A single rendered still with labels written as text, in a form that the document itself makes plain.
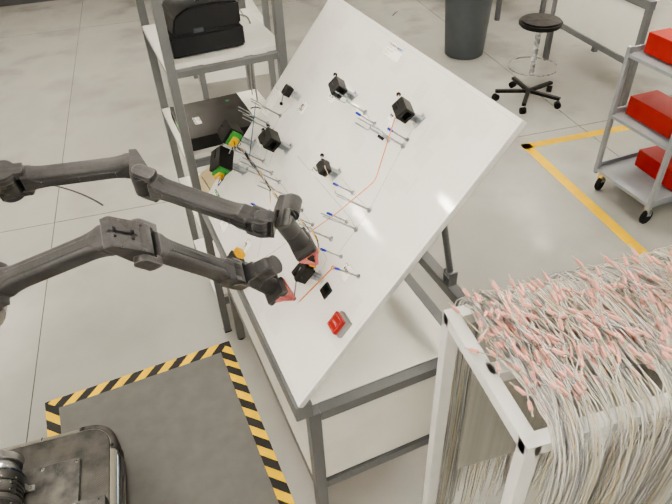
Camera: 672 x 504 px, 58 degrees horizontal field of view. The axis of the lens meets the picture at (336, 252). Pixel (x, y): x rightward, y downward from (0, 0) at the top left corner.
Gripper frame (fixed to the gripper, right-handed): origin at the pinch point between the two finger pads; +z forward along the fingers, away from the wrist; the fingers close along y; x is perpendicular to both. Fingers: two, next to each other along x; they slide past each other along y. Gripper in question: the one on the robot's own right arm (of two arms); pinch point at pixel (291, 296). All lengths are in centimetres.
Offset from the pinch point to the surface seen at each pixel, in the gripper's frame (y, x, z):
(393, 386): -27.2, -2.3, 34.0
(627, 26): 235, -218, 270
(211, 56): 103, -23, -26
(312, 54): 84, -52, -4
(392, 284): -23.8, -30.8, 0.0
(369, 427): -29, 16, 42
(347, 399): -27.1, 8.9, 23.0
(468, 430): -58, -20, 24
